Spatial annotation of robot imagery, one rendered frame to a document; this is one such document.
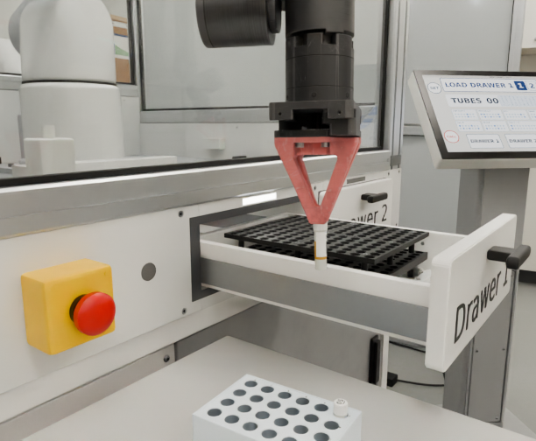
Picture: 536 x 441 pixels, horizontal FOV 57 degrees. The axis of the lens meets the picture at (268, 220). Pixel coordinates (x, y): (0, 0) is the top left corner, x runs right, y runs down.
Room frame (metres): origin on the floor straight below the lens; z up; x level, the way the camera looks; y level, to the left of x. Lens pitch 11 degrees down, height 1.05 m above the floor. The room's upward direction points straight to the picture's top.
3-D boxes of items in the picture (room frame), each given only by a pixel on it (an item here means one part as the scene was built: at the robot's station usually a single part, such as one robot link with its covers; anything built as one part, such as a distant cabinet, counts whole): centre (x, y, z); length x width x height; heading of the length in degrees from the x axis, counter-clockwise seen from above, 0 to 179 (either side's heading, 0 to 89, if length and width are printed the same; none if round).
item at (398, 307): (0.66, -0.07, 0.86); 0.40 x 0.26 x 0.06; 53
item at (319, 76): (0.43, -0.04, 1.08); 0.10 x 0.07 x 0.07; 166
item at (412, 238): (0.60, -0.16, 0.90); 0.18 x 0.02 x 0.01; 143
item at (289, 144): (0.43, -0.05, 1.01); 0.07 x 0.07 x 0.09; 76
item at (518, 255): (0.52, -0.26, 0.91); 0.07 x 0.04 x 0.01; 143
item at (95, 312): (0.43, 0.16, 0.88); 0.04 x 0.03 x 0.04; 143
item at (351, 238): (0.66, -0.08, 0.87); 0.22 x 0.18 x 0.06; 53
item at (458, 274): (0.54, -0.24, 0.87); 0.29 x 0.02 x 0.11; 143
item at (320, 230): (0.42, -0.05, 0.94); 0.01 x 0.01 x 0.05
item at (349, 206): (0.97, -0.18, 0.87); 0.29 x 0.02 x 0.11; 143
